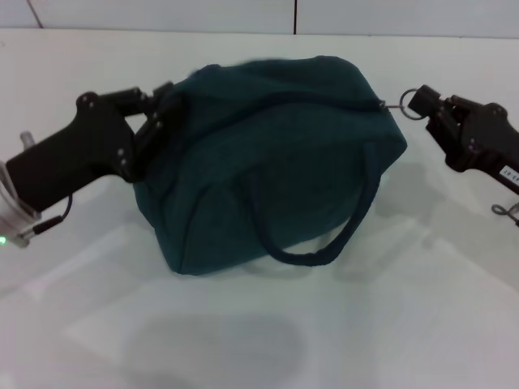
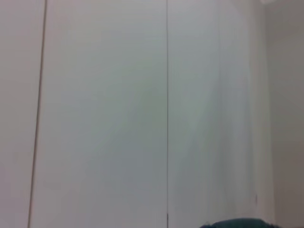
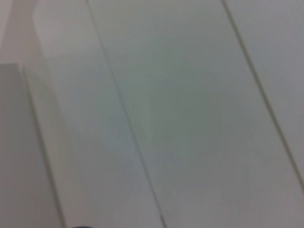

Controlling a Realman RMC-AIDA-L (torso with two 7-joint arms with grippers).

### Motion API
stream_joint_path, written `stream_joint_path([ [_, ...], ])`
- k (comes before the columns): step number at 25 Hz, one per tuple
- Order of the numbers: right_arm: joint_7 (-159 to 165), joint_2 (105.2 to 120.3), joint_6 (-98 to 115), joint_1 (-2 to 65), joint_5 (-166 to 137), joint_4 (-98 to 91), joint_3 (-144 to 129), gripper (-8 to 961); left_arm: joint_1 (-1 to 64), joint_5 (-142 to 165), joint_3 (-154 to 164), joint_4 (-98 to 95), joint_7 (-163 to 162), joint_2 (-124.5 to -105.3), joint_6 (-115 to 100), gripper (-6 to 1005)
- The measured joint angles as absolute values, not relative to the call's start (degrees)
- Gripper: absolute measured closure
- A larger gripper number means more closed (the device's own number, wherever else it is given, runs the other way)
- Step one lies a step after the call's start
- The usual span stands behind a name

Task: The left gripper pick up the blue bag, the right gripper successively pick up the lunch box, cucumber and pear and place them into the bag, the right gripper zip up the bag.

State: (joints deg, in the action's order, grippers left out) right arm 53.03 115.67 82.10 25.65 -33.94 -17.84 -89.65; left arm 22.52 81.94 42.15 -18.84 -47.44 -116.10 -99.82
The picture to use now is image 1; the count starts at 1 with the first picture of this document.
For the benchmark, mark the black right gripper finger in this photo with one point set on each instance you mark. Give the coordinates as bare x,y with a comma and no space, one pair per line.
436,101
448,133

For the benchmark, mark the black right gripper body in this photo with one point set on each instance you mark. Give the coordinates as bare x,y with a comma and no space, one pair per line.
490,146

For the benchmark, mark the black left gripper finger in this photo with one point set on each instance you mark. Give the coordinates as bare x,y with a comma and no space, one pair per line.
156,129
140,97

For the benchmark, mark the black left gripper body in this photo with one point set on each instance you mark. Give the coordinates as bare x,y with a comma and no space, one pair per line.
77,150

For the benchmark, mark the dark teal fabric lunch bag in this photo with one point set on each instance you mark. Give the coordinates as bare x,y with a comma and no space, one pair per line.
263,162

